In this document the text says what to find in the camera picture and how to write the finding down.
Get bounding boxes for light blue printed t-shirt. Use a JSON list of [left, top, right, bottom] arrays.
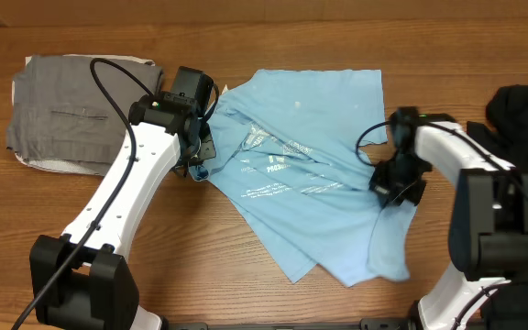
[[191, 70, 416, 287]]

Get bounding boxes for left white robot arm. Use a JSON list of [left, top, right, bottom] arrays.
[[26, 92, 216, 330]]

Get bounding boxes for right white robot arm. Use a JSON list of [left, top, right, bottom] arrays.
[[360, 106, 528, 329]]

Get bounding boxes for folded grey shorts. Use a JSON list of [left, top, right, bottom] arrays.
[[5, 54, 165, 177]]

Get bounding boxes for black garment pile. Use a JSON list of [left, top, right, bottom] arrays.
[[467, 85, 528, 171]]

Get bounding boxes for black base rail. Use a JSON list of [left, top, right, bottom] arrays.
[[164, 318, 422, 330]]

